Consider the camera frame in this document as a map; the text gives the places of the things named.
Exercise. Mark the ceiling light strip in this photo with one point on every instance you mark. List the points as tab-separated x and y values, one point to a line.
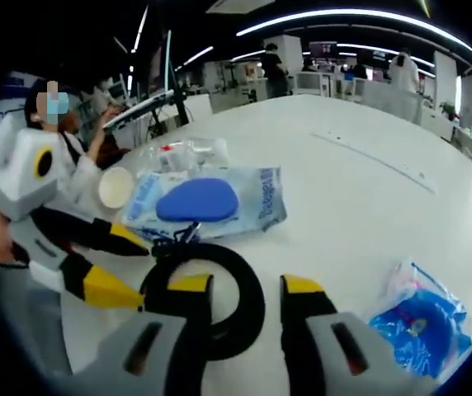
261	24

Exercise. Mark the clear plastic bottle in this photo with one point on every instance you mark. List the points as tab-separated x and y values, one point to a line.
186	156

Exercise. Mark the green potted plant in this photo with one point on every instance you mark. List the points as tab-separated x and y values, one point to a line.
448	109

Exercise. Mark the desk monitor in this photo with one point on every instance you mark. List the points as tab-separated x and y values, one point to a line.
178	103

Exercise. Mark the white table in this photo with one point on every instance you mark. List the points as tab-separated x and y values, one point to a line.
343	206

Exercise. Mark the grey side desk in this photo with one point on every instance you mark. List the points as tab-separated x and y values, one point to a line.
141	108

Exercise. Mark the blue lid wet wipes pack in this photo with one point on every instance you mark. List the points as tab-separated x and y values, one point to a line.
194	206

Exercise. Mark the blue plastic bag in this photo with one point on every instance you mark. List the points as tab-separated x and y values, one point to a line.
421	326

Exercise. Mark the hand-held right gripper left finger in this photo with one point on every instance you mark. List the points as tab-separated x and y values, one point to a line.
186	338

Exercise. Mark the green printed paper cup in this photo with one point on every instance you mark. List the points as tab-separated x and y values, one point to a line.
114	187

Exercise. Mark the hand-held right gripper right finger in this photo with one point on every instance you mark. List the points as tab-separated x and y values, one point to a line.
302	338

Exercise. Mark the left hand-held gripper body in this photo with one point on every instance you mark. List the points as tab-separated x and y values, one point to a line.
17	181

